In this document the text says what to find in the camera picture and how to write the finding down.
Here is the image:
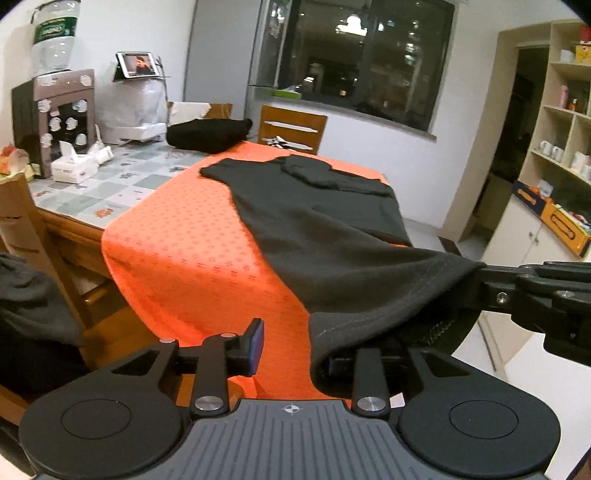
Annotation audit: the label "black long-sleeve shirt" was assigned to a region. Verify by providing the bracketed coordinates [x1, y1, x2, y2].
[200, 155, 480, 398]

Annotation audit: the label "dark clothes on chair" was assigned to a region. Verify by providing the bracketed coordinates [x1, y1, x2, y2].
[1, 254, 89, 402]

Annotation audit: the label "orange patterned table mat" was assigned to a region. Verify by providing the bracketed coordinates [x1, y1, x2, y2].
[100, 140, 412, 402]

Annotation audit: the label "checkered tablecloth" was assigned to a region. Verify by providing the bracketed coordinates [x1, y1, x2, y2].
[29, 141, 206, 229]

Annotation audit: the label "folded black garment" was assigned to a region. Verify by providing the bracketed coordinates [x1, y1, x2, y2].
[166, 118, 253, 154]

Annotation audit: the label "white power strip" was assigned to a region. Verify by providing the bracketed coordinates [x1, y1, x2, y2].
[87, 125, 114, 165]

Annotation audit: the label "right side wooden chair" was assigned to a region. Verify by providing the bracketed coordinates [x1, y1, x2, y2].
[257, 105, 328, 155]

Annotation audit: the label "wooden chair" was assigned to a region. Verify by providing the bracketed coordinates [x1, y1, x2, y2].
[257, 105, 328, 155]
[0, 172, 136, 365]

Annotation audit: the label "far wooden chair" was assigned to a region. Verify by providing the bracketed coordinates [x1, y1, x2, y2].
[0, 172, 136, 365]

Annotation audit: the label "white tissue box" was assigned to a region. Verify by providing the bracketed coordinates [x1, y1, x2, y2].
[50, 141, 99, 184]

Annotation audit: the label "cardboard box with paper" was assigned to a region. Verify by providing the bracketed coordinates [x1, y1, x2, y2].
[167, 102, 233, 126]

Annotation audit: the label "white plastic bag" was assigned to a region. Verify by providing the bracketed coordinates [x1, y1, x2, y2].
[95, 79, 168, 145]

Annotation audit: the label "dark night window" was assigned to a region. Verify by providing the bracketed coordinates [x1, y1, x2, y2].
[249, 0, 456, 131]

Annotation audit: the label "snack bag on table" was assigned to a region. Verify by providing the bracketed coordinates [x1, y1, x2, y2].
[0, 144, 34, 182]

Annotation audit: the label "brown water dispenser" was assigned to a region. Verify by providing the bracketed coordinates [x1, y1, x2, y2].
[11, 69, 96, 178]

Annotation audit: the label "tablet on stand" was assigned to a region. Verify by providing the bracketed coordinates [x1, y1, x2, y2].
[113, 51, 162, 82]

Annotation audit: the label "grey refrigerator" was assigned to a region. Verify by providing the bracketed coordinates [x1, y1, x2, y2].
[183, 0, 269, 119]

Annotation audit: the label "clear water bottle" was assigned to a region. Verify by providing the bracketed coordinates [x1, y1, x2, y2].
[31, 0, 81, 77]

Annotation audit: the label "beige wall shelf unit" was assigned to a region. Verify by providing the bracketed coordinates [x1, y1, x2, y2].
[483, 20, 590, 265]

